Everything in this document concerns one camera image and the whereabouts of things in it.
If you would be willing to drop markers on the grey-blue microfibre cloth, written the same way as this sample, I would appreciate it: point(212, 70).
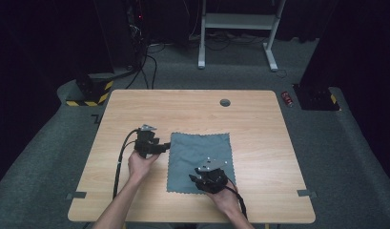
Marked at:
point(189, 152)

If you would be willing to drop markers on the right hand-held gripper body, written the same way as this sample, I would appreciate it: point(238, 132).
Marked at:
point(213, 178)

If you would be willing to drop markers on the grey tape strip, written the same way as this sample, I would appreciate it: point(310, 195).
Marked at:
point(76, 195)
point(306, 193)

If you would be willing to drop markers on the yellow-black striped stand base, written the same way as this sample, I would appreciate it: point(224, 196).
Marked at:
point(91, 92)

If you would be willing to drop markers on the white metal stand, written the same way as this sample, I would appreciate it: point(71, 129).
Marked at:
point(237, 21)

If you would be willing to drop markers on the person's left hand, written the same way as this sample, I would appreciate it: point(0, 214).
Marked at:
point(138, 167)

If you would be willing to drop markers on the red can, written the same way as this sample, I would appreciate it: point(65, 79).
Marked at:
point(287, 99)

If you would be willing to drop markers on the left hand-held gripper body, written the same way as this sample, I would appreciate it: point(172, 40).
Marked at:
point(145, 143)

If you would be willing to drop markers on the black square stand base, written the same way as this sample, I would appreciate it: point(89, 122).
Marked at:
point(316, 98)

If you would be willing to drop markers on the person's right hand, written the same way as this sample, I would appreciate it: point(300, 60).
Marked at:
point(227, 198)

